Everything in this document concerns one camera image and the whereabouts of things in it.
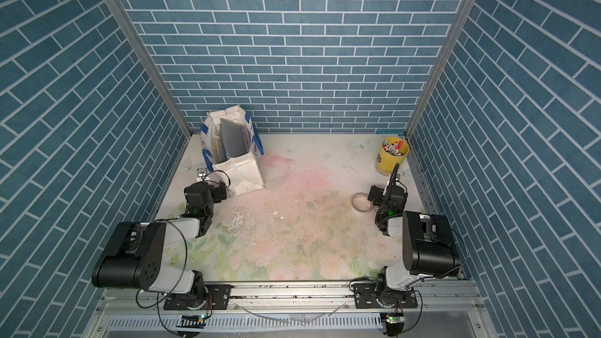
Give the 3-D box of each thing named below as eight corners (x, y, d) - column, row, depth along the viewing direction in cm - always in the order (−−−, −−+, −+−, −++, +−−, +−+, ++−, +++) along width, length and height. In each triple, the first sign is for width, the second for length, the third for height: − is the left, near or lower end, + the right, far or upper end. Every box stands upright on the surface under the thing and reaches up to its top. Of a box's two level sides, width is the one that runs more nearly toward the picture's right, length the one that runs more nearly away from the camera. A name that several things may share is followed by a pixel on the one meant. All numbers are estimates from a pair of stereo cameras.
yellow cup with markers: (378, 179, 105) (385, 160, 94) (373, 157, 114) (379, 137, 103) (403, 179, 105) (413, 160, 95) (396, 157, 114) (405, 137, 103)
